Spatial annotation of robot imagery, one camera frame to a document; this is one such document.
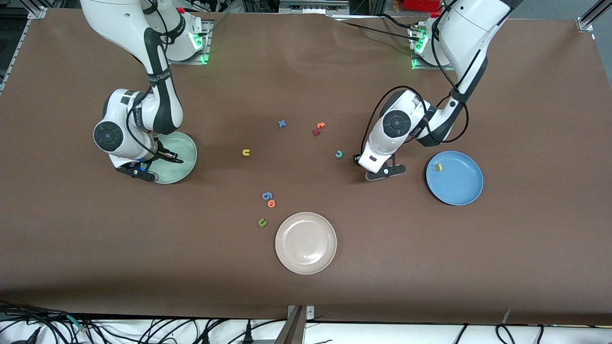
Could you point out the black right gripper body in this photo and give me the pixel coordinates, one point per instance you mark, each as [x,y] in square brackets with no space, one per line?
[159,154]

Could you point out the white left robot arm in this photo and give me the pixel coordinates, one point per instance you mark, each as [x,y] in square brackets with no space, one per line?
[473,28]

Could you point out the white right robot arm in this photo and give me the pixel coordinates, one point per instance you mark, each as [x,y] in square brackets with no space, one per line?
[114,19]

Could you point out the pale green round plate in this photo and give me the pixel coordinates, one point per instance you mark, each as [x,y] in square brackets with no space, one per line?
[186,165]

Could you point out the blue round plate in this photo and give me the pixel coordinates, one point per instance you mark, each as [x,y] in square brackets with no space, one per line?
[454,184]

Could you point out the beige round plate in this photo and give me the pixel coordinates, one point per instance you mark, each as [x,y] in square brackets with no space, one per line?
[306,243]

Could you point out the brown table cover sheet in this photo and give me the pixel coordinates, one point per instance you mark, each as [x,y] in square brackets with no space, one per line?
[95,239]

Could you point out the red background box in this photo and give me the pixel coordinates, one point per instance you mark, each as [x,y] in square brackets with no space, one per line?
[416,5]

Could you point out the white lower shelf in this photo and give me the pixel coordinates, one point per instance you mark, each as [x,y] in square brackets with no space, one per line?
[382,334]

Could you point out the aluminium frame rail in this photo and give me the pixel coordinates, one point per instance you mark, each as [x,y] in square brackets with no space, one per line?
[13,52]

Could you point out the metal camera pole bracket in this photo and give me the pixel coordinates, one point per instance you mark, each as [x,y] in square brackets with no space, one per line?
[296,329]

